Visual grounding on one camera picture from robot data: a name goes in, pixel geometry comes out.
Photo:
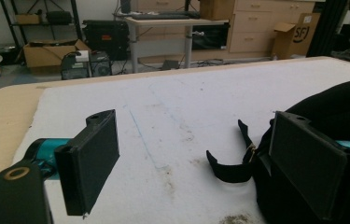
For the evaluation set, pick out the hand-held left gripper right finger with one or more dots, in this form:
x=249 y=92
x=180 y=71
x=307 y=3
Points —
x=306 y=158

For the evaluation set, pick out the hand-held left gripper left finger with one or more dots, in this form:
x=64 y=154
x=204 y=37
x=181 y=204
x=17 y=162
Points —
x=88 y=161

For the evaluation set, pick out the black backpack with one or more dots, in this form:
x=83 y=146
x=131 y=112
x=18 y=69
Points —
x=334 y=105

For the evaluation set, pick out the black power unit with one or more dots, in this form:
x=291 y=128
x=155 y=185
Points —
x=73 y=68

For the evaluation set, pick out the grey fan unit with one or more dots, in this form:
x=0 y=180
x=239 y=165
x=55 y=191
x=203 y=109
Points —
x=100 y=66

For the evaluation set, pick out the open cardboard box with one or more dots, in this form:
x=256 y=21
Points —
x=45 y=56

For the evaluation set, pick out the printed cardboard box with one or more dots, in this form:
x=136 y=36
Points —
x=297 y=37

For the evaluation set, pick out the black hard case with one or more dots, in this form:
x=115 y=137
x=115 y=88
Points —
x=105 y=37

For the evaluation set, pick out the black curtain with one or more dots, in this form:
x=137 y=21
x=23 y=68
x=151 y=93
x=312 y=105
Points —
x=326 y=28

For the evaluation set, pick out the light wooden drawer cabinet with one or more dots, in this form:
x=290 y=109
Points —
x=250 y=28

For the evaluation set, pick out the black metal shelf rack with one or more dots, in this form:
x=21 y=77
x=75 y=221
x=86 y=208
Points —
x=75 y=18

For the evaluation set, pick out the black bag on shelf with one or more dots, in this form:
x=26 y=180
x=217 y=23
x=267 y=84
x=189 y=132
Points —
x=59 y=18

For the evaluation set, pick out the small cardboard box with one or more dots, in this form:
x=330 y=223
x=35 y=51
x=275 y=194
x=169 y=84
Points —
x=28 y=19

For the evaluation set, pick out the black keyboard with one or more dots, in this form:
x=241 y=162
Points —
x=163 y=15

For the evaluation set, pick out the light wooden desk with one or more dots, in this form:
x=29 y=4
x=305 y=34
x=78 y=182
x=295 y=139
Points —
x=175 y=22

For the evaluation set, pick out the closed brown cardboard box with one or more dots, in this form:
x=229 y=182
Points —
x=216 y=9

